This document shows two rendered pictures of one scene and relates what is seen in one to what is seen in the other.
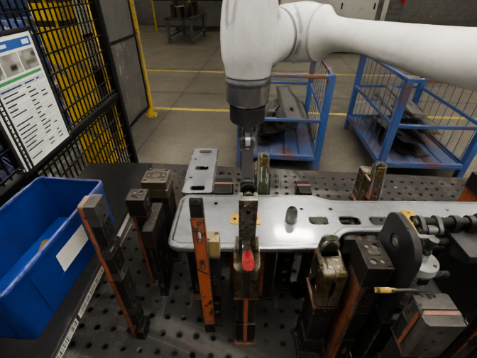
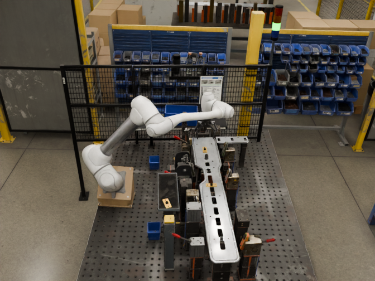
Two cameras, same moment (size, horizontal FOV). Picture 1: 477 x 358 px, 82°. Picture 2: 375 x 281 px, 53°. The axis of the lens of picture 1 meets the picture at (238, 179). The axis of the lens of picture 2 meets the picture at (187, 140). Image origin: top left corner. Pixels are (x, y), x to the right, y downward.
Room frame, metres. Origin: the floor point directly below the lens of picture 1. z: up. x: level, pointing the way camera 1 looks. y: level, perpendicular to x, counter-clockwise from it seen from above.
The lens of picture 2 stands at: (0.16, -2.65, 2.87)
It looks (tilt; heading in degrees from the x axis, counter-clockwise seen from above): 34 degrees down; 84
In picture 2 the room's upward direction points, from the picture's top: 2 degrees clockwise
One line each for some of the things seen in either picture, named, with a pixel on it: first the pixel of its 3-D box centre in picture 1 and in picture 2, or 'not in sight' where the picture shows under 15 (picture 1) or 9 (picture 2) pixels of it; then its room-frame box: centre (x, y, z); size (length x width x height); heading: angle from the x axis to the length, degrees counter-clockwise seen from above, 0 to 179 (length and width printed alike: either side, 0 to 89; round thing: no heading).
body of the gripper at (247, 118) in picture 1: (247, 123); (206, 121); (0.57, -0.02, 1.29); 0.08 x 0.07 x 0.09; 179
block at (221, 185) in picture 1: (224, 216); (223, 159); (0.76, 0.05, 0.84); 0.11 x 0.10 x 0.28; 179
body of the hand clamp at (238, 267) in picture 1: (245, 300); (185, 161); (0.40, -0.02, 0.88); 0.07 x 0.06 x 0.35; 179
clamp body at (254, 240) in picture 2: not in sight; (249, 257); (0.74, -1.08, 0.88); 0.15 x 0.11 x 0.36; 179
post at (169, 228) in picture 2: not in sight; (169, 244); (0.22, -0.97, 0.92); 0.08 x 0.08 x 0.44; 89
